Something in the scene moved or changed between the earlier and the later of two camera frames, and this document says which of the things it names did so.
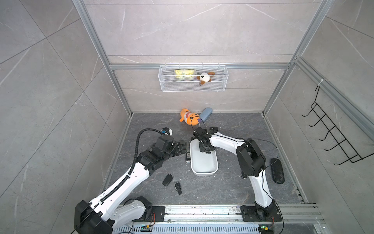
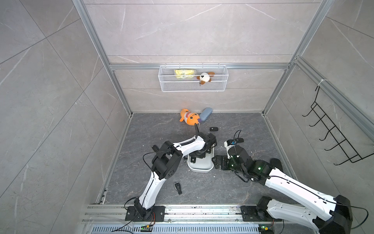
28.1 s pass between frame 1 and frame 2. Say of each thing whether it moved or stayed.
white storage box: moved
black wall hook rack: stayed
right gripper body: moved
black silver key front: stayed
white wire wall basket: stayed
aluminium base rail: stayed
